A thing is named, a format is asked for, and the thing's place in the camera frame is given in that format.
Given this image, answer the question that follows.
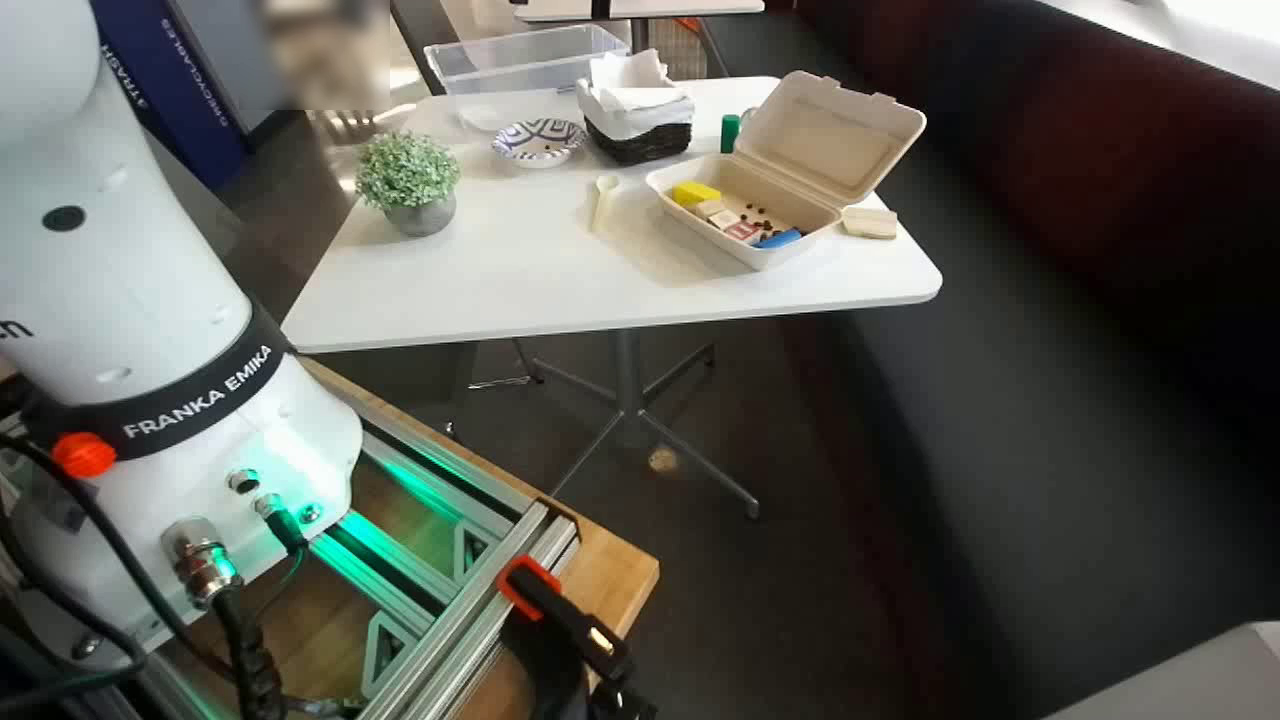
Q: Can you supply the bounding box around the white clamshell lunch box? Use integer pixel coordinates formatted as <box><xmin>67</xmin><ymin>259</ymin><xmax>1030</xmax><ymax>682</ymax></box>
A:
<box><xmin>644</xmin><ymin>66</ymin><xmax>933</xmax><ymax>277</ymax></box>

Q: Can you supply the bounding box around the clear plastic bin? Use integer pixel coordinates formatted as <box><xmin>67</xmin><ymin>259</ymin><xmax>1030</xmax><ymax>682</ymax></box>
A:
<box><xmin>418</xmin><ymin>19</ymin><xmax>633</xmax><ymax>136</ymax></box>

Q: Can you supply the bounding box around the pale wooden block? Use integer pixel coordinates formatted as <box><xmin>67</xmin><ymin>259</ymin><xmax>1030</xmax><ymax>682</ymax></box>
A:
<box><xmin>693</xmin><ymin>195</ymin><xmax>745</xmax><ymax>233</ymax></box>

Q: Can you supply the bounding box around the wooden mounting board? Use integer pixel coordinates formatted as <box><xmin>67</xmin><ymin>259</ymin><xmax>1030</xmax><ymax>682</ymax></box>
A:
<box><xmin>172</xmin><ymin>357</ymin><xmax>663</xmax><ymax>720</ymax></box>

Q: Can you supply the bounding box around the thin black cable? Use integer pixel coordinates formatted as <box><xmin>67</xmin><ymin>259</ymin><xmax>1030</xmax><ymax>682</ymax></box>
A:
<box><xmin>0</xmin><ymin>436</ymin><xmax>237</xmax><ymax>677</ymax></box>

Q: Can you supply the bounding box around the black sofa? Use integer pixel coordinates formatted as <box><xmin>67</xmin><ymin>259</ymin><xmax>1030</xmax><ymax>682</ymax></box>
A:
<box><xmin>780</xmin><ymin>0</ymin><xmax>1280</xmax><ymax>720</ymax></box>

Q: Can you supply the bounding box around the metal table base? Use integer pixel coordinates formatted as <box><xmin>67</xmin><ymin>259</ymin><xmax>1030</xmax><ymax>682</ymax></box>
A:
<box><xmin>465</xmin><ymin>333</ymin><xmax>767</xmax><ymax>523</ymax></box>

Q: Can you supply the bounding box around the potted green plant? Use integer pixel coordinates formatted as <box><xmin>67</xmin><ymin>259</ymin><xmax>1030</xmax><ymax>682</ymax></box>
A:
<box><xmin>354</xmin><ymin>127</ymin><xmax>465</xmax><ymax>238</ymax></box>

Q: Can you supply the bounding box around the yellow rectangular block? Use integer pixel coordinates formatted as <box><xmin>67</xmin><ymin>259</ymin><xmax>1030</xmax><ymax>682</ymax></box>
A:
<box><xmin>663</xmin><ymin>180</ymin><xmax>727</xmax><ymax>213</ymax></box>

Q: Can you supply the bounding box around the blue cabinet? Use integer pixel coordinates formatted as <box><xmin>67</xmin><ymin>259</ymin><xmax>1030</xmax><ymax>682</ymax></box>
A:
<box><xmin>88</xmin><ymin>0</ymin><xmax>299</xmax><ymax>193</ymax></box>

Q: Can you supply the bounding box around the wooden stool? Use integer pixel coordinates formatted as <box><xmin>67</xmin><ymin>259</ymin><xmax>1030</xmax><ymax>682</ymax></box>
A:
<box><xmin>261</xmin><ymin>0</ymin><xmax>378</xmax><ymax>136</ymax></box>

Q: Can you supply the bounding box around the orange black clamp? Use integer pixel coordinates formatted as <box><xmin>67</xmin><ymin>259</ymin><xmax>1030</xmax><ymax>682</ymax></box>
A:
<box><xmin>494</xmin><ymin>551</ymin><xmax>659</xmax><ymax>720</ymax></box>

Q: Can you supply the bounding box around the thick black cable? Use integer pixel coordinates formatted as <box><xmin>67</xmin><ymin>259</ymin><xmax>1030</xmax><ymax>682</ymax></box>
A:
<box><xmin>208</xmin><ymin>579</ymin><xmax>293</xmax><ymax>720</ymax></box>

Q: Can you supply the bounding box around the aluminium profile frame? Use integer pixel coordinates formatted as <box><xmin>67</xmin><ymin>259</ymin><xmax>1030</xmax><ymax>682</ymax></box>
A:
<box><xmin>299</xmin><ymin>395</ymin><xmax>585</xmax><ymax>720</ymax></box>

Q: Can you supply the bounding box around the black napkin holder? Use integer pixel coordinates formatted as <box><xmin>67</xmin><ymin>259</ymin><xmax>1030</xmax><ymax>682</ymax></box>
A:
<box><xmin>578</xmin><ymin>112</ymin><xmax>694</xmax><ymax>173</ymax></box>

